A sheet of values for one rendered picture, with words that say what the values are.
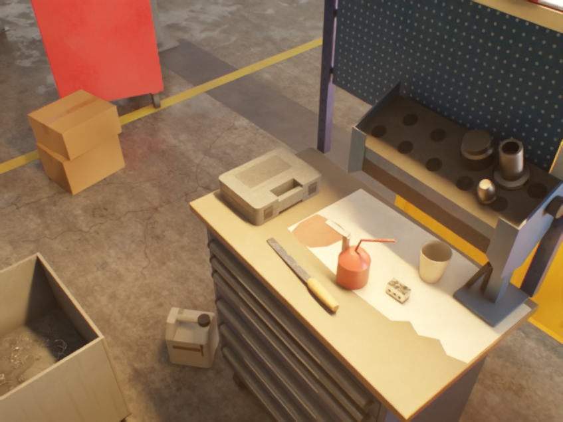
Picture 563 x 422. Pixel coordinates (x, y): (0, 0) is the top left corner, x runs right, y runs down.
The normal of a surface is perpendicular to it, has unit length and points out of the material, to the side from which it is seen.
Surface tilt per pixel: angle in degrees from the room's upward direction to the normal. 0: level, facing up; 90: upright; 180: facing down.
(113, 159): 90
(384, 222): 0
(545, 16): 90
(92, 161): 90
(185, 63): 0
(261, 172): 0
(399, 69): 90
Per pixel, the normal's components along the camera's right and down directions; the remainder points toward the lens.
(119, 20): 0.39, 0.61
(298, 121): 0.00, -0.75
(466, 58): -0.79, 0.41
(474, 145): -0.36, -0.47
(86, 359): 0.66, 0.50
